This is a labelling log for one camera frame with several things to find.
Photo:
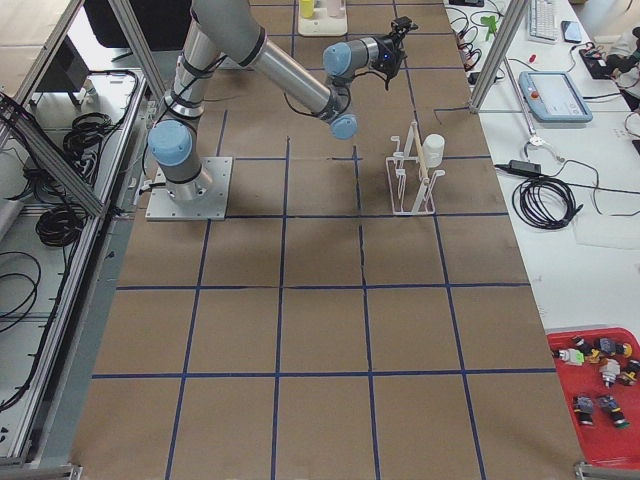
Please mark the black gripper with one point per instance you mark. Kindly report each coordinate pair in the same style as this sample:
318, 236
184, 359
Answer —
387, 56

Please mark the white plastic cup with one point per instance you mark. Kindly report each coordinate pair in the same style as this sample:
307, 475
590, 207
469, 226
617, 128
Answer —
433, 148

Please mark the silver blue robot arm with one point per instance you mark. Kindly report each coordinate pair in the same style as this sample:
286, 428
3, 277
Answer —
222, 30

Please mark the pink plastic cup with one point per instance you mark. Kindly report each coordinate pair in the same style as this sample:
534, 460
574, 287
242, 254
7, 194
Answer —
335, 8

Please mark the yellow plastic cup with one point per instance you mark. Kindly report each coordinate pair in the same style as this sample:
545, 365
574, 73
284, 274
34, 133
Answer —
307, 8

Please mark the beige plastic tray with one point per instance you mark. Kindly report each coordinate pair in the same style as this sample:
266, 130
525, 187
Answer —
322, 26

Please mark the black power adapter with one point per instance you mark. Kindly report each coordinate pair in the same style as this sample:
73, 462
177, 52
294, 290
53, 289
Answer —
524, 168

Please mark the white keyboard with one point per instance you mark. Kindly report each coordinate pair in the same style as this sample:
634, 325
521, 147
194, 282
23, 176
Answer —
541, 21

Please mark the blue teach pendant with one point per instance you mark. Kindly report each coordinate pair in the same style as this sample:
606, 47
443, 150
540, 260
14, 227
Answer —
553, 97

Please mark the black smartphone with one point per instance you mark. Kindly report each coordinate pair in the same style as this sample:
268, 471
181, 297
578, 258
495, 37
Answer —
571, 32

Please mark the person in white tshirt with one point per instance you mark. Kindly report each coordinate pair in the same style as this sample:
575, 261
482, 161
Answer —
627, 50

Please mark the red parts tray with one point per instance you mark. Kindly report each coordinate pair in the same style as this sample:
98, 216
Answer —
599, 374

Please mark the white wire cup rack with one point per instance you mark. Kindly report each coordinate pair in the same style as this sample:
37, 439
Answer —
411, 183

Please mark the aluminium frame post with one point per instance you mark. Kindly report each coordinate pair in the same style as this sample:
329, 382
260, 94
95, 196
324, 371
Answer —
503, 38

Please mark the green handled reacher grabber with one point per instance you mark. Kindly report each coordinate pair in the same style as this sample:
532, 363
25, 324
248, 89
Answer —
534, 141

